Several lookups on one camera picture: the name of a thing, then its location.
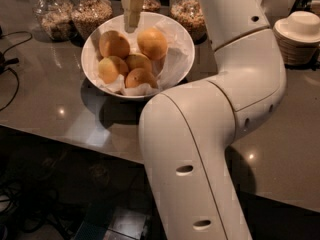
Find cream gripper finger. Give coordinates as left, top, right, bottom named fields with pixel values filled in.
left=121, top=0, right=144, bottom=33

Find orange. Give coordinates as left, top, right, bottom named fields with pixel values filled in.
left=125, top=68, right=157, bottom=88
left=98, top=56, right=129, bottom=84
left=125, top=53, right=152, bottom=72
left=137, top=27, right=168, bottom=60
left=99, top=30, right=130, bottom=59

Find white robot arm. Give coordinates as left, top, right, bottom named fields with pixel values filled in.
left=139, top=0, right=286, bottom=240

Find white ceramic bowl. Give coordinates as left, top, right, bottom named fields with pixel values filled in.
left=80, top=11, right=196, bottom=101

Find glass cereal jar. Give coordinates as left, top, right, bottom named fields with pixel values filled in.
left=71, top=0, right=113, bottom=40
left=169, top=0, right=206, bottom=43
left=142, top=0, right=161, bottom=12
left=33, top=0, right=77, bottom=41

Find glass cereal jar far left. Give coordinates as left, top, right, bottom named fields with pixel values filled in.
left=33, top=0, right=77, bottom=41

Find orange bottom front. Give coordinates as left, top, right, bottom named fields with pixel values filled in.
left=125, top=68, right=157, bottom=88

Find white paper liner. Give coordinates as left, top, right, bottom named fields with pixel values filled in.
left=94, top=17, right=193, bottom=97

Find stack of white plates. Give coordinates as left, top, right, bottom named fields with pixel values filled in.
left=273, top=11, right=320, bottom=66

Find metal box on floor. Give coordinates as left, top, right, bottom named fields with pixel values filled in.
left=73, top=207, right=149, bottom=240

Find black cable on table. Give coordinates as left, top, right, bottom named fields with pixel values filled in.
left=0, top=31, right=34, bottom=113

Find black floor cables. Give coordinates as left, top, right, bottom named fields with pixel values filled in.
left=0, top=178, right=84, bottom=240

